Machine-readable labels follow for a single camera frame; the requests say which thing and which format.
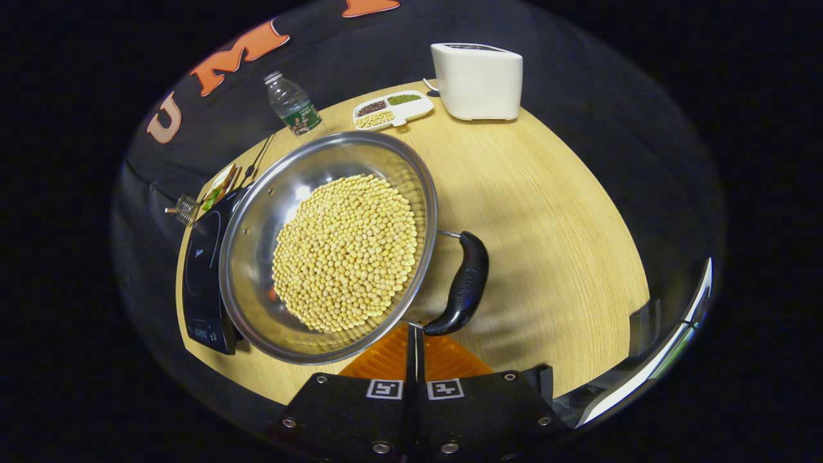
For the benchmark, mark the white toaster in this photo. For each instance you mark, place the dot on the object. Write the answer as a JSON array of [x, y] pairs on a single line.
[[479, 80]]

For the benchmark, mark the sandwich with lettuce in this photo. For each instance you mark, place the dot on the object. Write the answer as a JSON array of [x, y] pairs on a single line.
[[218, 191]]

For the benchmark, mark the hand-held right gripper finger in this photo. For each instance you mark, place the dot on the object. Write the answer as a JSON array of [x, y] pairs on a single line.
[[411, 366], [420, 366]]

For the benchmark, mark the clear plastic water bottle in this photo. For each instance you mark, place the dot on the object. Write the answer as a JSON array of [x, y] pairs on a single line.
[[296, 109]]

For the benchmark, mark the stainless steel pot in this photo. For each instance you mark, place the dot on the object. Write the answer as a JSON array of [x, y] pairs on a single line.
[[257, 257]]

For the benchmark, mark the white divided tray of beans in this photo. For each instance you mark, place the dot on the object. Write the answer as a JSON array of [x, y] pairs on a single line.
[[411, 112]]

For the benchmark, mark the black induction cooktop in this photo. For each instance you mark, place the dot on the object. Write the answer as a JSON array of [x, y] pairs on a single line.
[[202, 283]]

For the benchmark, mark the pile of soybeans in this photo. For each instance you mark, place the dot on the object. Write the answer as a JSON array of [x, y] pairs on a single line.
[[347, 251]]

